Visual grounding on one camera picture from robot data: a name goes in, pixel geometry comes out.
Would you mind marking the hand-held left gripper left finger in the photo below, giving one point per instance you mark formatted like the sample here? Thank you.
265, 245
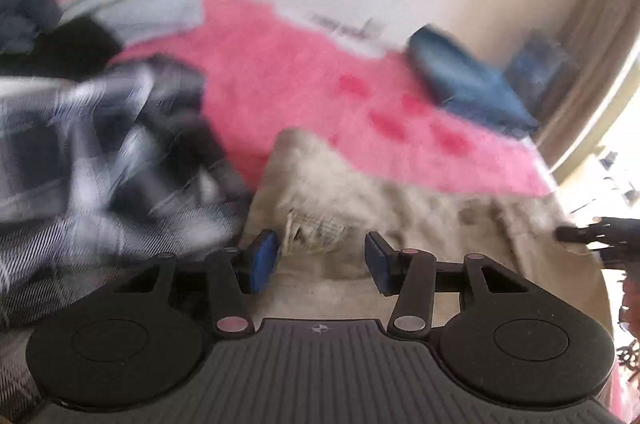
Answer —
265, 261

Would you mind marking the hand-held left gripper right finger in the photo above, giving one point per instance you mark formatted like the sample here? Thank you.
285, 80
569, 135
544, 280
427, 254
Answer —
380, 261

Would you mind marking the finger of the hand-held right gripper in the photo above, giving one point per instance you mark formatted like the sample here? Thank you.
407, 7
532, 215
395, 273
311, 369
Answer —
577, 234

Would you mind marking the beige pants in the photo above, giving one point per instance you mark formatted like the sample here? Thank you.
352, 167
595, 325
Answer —
400, 214

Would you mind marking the folded blue jeans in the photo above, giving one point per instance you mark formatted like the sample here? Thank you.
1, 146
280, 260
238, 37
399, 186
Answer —
465, 79

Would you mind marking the pink floral blanket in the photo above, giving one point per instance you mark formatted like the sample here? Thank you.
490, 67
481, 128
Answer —
280, 69

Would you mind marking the black white plaid shirt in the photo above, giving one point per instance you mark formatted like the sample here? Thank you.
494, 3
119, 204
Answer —
75, 184

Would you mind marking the grey-brown curtain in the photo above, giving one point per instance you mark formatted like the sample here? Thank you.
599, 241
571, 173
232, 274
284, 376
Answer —
600, 29

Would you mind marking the light grey cloth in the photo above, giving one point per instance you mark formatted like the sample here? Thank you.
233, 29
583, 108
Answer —
140, 11

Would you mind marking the black cloth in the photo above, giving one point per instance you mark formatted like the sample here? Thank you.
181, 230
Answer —
65, 46

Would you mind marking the blue box by wall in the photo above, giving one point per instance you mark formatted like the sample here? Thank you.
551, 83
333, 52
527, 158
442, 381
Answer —
540, 69

